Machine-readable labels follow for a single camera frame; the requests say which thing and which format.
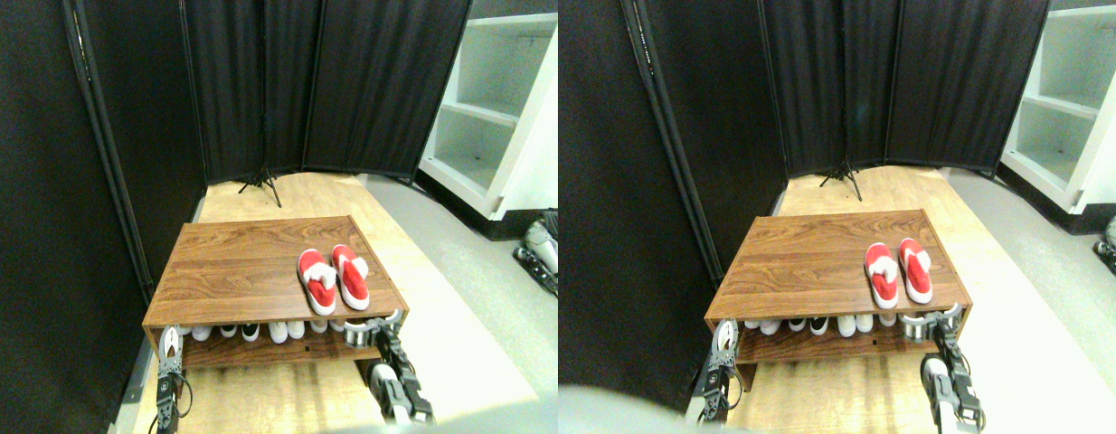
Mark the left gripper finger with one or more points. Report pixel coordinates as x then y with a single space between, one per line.
733 336
163 357
179 344
715 349

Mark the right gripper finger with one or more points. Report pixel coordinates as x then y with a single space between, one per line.
359 336
949 317
918 330
391 323

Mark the red shoe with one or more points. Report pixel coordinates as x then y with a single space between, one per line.
882 277
352 278
317 282
916 271

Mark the black and white shoe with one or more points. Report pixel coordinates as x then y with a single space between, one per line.
250 333
818 325

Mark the brown shoe rack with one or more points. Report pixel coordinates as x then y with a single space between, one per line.
241 271
811 267

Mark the black curtain stand foot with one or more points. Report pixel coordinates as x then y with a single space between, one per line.
846 170
265 176

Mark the black curtain stand pole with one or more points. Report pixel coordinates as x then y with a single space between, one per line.
111 154
671 136

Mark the white shelf unit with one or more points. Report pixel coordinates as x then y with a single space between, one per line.
486 81
1078 72

